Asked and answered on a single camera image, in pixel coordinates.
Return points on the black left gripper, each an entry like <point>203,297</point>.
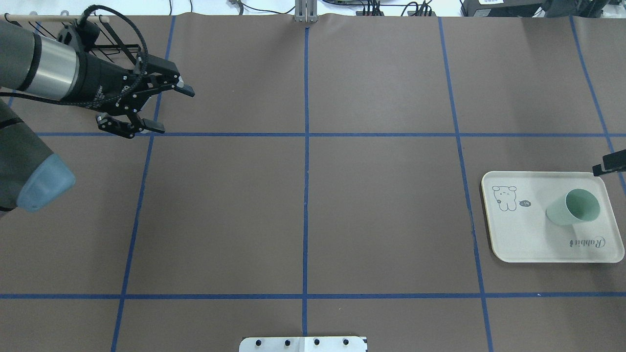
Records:
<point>96,79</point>

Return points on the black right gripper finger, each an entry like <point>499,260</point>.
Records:
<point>611,163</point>

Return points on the light green cup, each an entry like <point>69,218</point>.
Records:
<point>576,206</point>

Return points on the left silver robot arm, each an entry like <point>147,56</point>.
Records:
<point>42,70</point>

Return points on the white cartoon serving tray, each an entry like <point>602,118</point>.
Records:
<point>520,232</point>

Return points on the black power box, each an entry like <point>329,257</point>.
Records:
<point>500,8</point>

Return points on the black wire cup rack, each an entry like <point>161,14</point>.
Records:
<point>98,37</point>

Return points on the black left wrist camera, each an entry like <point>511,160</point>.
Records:
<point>81,38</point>

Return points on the aluminium frame post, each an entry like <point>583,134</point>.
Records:
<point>305,11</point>

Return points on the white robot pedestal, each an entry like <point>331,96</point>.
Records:
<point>304,344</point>

